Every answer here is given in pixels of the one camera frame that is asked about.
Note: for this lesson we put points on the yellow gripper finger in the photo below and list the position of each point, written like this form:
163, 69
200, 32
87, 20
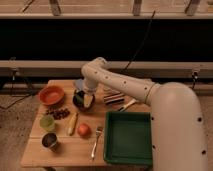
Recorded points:
79, 99
87, 101

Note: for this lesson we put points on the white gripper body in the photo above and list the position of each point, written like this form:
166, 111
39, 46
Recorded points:
89, 86

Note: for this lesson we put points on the red apple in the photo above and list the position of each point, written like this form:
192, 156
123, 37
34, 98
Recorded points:
83, 130

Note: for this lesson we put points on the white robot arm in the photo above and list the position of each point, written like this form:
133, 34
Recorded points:
177, 124

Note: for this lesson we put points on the green plastic cup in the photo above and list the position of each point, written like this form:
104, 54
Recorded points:
47, 123

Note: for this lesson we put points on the metal cup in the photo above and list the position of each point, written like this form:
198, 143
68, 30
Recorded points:
50, 141

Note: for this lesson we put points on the blue cloth piece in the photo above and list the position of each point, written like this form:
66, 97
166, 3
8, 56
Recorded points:
78, 84

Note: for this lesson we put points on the striped black white block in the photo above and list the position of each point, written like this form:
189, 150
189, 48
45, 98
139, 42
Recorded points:
113, 98

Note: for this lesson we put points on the dark grapes bunch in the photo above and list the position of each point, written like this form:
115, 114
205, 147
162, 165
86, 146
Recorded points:
58, 114

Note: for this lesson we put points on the orange bowl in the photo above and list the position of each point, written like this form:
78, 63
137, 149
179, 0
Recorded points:
51, 95

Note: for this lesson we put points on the yellow corn cob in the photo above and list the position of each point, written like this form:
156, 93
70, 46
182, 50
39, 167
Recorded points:
72, 123

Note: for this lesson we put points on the silver fork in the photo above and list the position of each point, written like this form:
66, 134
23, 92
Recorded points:
98, 132

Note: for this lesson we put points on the wooden table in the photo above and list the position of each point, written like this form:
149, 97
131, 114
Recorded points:
72, 151

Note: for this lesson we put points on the green plastic tray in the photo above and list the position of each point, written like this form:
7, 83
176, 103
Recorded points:
127, 138

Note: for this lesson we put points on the white handled utensil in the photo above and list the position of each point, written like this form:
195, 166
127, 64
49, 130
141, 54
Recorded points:
124, 107

